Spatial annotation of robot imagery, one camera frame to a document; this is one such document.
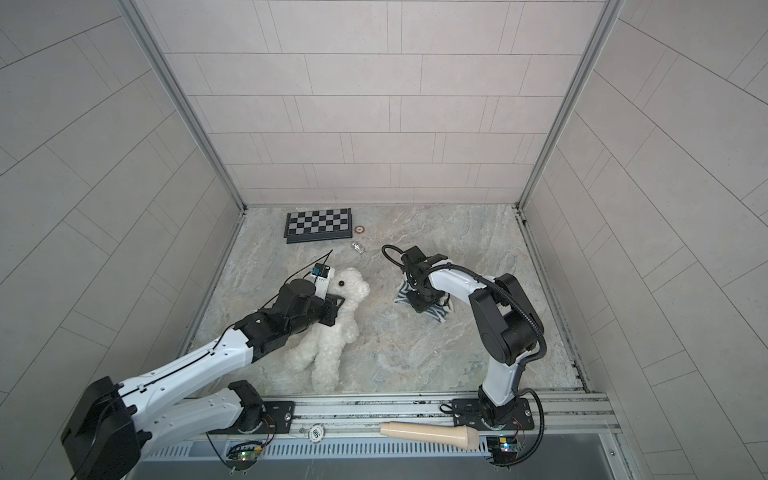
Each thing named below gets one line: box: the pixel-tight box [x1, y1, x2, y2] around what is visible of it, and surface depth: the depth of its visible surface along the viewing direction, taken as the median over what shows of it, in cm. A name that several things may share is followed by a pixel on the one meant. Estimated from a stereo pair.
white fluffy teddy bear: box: [286, 267, 370, 394], surface depth 75 cm
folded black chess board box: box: [284, 208, 353, 244], surface depth 107 cm
